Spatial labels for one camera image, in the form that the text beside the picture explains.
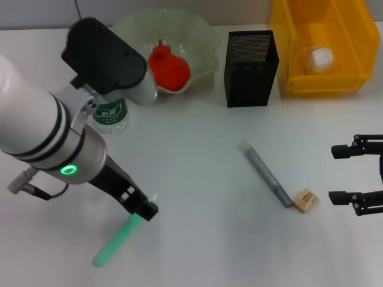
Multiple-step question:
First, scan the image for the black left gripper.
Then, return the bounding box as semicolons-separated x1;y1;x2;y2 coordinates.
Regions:
89;155;159;222

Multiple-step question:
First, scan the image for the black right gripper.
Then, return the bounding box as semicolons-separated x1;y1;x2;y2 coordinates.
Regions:
328;134;383;217

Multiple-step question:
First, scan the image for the mint green pen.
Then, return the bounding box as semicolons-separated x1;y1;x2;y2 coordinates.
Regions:
93;194;159;268

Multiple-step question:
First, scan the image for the tan eraser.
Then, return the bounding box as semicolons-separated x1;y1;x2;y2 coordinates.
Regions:
292;187;320;214

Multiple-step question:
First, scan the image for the translucent green wavy fruit bowl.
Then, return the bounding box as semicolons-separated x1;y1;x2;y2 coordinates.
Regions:
111;7;221;105

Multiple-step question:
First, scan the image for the yellow plastic storage bin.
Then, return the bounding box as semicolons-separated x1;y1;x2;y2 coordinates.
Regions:
269;0;381;97

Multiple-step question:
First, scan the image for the grey silver marker pen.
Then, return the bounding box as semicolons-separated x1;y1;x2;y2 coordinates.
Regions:
238;140;293;209

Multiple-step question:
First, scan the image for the white paper ball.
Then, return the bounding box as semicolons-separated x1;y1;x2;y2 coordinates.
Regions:
302;46;335;74

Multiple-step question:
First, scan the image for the clear water bottle green label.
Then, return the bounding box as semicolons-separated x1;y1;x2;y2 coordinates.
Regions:
91;95;130;135

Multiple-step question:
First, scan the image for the black mesh pen holder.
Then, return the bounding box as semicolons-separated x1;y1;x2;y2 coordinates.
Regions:
223;29;280;108

